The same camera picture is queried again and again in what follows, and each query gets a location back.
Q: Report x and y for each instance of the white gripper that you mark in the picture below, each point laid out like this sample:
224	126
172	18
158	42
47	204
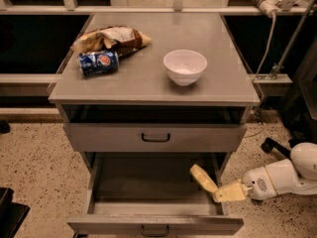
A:
259	182

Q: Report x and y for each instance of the yellow sponge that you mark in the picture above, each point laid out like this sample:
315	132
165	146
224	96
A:
203	179

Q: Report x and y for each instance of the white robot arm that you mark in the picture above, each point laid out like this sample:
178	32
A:
296	174

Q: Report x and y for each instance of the open middle drawer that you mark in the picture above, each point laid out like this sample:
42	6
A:
152	195

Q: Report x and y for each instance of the grey drawer cabinet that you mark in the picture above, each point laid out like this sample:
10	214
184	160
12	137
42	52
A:
140	92

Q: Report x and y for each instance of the closed upper drawer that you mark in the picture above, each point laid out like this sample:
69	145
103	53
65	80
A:
174	138

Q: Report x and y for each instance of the black office chair base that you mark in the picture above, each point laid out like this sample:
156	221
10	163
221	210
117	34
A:
269	144

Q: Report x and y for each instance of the white bowl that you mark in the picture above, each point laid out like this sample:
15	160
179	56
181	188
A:
184	67

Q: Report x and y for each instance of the white power strip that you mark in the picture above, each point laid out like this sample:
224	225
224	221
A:
268	7

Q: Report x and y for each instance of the crumpled chip bag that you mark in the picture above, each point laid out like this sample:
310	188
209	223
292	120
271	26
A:
120	39

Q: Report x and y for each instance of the blue pepsi can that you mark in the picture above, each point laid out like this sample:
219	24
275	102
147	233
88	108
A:
98	62

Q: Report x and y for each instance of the black box at left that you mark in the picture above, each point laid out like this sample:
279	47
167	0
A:
12	214

